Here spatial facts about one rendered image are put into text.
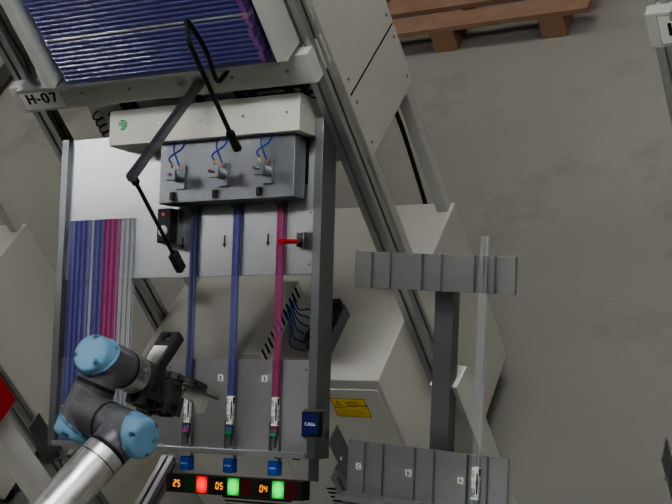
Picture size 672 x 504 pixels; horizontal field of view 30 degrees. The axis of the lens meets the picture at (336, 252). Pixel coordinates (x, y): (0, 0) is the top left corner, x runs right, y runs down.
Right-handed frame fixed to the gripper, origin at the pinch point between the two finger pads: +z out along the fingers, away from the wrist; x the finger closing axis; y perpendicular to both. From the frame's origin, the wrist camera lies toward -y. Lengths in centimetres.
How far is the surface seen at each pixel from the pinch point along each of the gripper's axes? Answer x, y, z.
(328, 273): 21.0, -29.3, 9.8
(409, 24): -69, -215, 203
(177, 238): -14.6, -35.9, 3.3
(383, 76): 21, -82, 21
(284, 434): 13.0, 4.0, 15.9
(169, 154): -15, -52, -5
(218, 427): -3.3, 3.2, 15.7
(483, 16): -36, -214, 203
